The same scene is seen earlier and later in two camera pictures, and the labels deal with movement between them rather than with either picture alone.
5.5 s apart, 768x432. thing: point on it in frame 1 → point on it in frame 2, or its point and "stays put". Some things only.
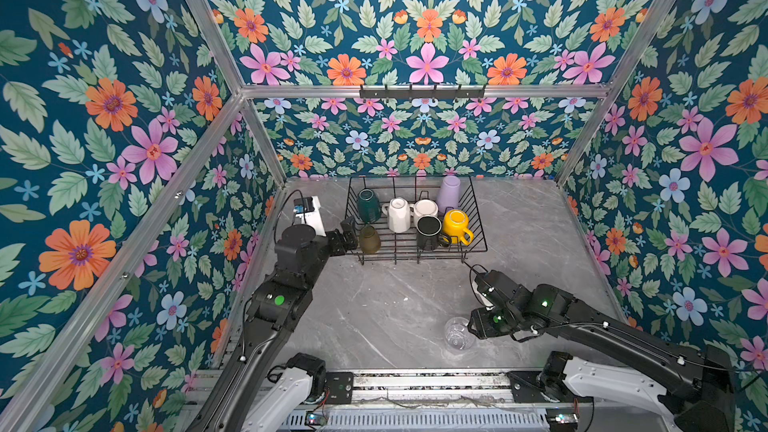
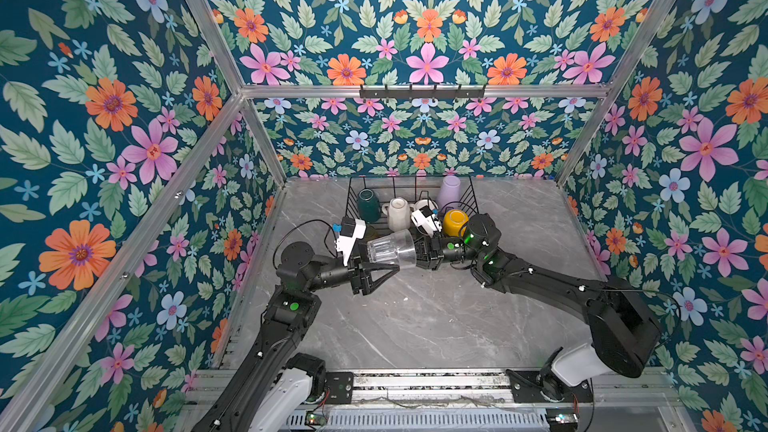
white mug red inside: x=424 y=207 stays put
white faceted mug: x=399 y=215 stays put
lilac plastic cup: x=448 y=193 stays put
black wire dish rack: x=416 y=219 stays put
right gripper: x=478 y=326 → x=432 y=253
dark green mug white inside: x=368 y=206 stays put
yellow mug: x=455 y=225 stays put
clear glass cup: x=458 y=337 → x=398 y=248
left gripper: x=342 y=245 → x=362 y=279
